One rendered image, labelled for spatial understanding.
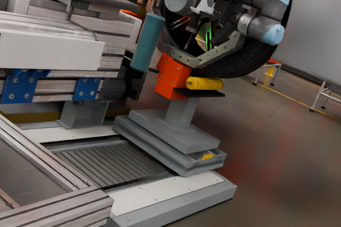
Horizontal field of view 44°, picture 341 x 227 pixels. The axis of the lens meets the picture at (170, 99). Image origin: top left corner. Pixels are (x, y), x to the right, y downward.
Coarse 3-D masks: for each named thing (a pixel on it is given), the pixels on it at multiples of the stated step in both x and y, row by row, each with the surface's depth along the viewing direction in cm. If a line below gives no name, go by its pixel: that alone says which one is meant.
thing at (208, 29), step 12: (216, 0) 200; (168, 12) 213; (168, 24) 212; (180, 24) 207; (168, 36) 209; (180, 36) 216; (192, 36) 203; (228, 36) 192; (180, 48) 205; (192, 48) 216
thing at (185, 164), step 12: (120, 120) 221; (120, 132) 221; (132, 132) 216; (144, 132) 218; (144, 144) 211; (156, 144) 206; (168, 144) 209; (156, 156) 206; (168, 156) 202; (180, 156) 204; (192, 156) 202; (204, 156) 207; (216, 156) 215; (180, 168) 198; (192, 168) 200; (204, 168) 210
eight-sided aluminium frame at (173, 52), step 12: (156, 0) 205; (156, 12) 207; (252, 12) 178; (240, 36) 177; (168, 48) 199; (216, 48) 183; (228, 48) 179; (240, 48) 182; (180, 60) 195; (192, 60) 190; (204, 60) 187; (216, 60) 189
